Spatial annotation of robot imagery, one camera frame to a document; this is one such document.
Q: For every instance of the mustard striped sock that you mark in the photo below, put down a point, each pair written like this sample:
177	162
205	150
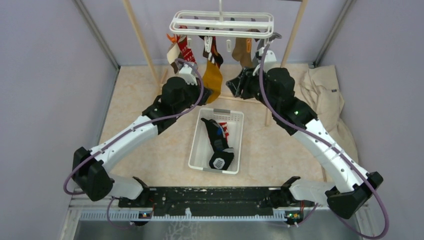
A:
213	78

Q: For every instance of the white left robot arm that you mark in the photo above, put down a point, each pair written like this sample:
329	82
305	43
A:
91	167

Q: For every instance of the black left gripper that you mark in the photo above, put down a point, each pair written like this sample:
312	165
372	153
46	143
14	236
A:
206	95

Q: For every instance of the red character sock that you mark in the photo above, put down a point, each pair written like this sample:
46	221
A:
224	126

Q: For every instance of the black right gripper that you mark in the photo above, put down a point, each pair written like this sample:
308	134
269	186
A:
243	82

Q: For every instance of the tan brown sock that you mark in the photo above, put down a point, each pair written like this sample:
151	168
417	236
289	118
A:
242	52

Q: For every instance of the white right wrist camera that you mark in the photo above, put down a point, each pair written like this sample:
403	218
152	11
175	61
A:
268	60

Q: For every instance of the white plastic basket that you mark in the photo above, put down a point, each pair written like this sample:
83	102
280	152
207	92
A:
201	150

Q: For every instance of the white clip hanger frame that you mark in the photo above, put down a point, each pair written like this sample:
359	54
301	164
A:
231	24

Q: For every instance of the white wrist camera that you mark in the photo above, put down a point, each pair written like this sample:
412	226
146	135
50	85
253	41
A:
188	74
268	60

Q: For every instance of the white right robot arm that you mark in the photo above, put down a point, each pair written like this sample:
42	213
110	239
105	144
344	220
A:
348	190

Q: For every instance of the black blue sock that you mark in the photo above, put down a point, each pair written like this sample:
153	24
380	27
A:
223	155

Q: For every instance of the beige cloth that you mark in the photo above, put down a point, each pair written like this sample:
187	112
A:
320	89

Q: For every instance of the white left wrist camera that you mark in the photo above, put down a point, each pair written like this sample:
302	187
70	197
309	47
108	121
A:
188	74

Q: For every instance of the red white patterned sock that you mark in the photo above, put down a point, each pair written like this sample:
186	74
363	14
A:
186	52

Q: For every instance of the grey sock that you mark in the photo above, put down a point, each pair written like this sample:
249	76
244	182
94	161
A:
261	44

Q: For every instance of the beige brown sock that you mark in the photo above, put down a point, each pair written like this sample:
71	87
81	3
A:
172	55

